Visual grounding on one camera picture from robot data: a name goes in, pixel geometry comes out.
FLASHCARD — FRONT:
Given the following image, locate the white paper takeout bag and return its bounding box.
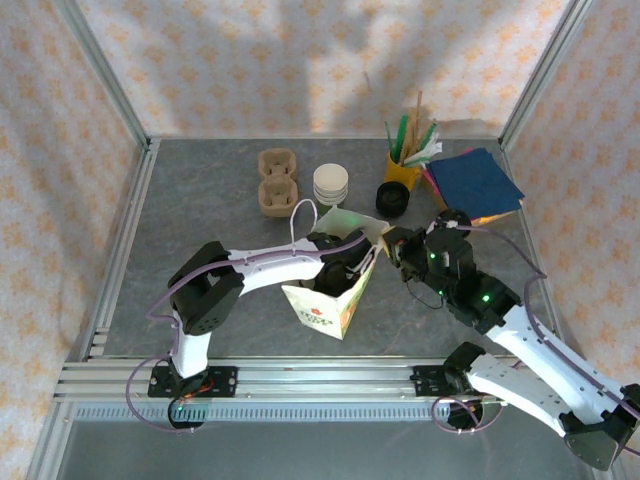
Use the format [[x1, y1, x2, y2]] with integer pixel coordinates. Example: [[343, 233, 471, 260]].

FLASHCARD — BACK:
[[281, 198, 392, 342]]

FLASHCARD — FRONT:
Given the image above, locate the dark blue paper napkin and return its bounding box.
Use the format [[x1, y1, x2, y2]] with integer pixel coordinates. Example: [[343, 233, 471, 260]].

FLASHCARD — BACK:
[[427, 148, 526, 221]]

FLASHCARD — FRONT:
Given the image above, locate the black cup lid stack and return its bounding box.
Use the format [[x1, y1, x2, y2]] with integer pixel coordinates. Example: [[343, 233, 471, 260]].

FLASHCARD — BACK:
[[375, 181, 411, 218]]

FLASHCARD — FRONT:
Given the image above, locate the yellow stirrer holder cup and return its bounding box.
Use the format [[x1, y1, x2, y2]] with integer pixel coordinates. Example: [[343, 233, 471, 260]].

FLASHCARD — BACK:
[[383, 149, 424, 192]]

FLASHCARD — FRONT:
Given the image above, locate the colourful paper napkin stack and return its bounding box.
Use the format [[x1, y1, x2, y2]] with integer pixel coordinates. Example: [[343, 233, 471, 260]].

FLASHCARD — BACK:
[[422, 148, 526, 229]]

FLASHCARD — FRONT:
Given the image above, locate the white wrapped straw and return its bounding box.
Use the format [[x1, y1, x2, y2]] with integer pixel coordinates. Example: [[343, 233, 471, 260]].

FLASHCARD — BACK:
[[403, 141, 445, 167]]

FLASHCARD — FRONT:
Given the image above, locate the brown pulp cup carrier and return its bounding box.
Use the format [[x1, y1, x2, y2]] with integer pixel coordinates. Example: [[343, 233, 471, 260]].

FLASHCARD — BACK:
[[257, 149, 301, 219]]

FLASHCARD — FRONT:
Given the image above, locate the tall wooden stirrer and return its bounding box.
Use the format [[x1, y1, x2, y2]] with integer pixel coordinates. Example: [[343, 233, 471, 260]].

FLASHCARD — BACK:
[[413, 89, 425, 151]]

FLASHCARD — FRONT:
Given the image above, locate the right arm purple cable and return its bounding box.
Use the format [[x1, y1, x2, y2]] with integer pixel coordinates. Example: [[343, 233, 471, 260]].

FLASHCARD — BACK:
[[430, 224, 640, 459]]

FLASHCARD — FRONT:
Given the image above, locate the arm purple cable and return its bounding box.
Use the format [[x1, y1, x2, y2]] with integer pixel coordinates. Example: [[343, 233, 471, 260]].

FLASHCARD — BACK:
[[124, 233, 371, 436], [430, 224, 640, 459]]

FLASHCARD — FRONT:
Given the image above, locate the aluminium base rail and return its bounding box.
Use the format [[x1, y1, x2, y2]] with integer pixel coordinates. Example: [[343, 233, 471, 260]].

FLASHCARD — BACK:
[[55, 355, 600, 402]]

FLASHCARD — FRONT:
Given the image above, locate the aluminium side rail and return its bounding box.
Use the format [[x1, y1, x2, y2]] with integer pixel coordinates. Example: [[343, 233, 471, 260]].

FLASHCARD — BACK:
[[499, 142, 569, 359], [79, 139, 162, 361]]

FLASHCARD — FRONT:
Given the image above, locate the grey slotted cable duct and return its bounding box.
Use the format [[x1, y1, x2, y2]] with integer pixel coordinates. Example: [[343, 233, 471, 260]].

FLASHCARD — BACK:
[[74, 402, 484, 422]]

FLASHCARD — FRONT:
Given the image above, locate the aluminium frame post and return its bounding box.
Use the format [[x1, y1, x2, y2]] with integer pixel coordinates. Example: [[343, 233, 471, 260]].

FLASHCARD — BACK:
[[52, 0, 154, 151], [498, 0, 596, 146]]

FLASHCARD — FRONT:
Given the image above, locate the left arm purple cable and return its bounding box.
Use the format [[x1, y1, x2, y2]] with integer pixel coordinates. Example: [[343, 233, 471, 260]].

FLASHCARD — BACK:
[[124, 233, 371, 436]]

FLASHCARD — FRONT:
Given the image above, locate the aluminium frame leg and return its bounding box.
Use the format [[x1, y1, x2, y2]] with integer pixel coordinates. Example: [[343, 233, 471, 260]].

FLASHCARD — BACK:
[[27, 402, 76, 480]]

